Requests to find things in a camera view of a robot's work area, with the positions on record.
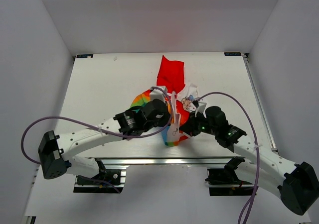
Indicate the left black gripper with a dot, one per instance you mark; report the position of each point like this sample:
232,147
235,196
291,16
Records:
167,118

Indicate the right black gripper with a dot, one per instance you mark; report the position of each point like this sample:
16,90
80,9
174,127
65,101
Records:
190,128

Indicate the red rainbow kids jacket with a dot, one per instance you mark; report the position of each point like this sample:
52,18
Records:
181,95

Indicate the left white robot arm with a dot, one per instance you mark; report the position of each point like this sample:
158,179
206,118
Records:
59,153

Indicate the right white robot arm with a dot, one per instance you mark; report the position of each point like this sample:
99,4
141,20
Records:
296,185

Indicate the right blue table label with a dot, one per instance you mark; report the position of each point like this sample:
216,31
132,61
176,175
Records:
232,54

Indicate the blue table label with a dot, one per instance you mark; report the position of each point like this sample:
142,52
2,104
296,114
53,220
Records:
84,56
232,54

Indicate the left blue table label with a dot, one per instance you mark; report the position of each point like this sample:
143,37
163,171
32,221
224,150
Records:
84,56

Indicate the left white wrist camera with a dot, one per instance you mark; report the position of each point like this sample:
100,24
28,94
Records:
159,93

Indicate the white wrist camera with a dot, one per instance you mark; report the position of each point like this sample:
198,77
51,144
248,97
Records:
159,93
200,107

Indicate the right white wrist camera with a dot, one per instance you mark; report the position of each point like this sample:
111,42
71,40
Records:
200,107

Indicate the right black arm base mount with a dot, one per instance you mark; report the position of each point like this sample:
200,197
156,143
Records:
223,182

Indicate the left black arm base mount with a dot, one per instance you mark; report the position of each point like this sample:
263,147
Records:
107,181

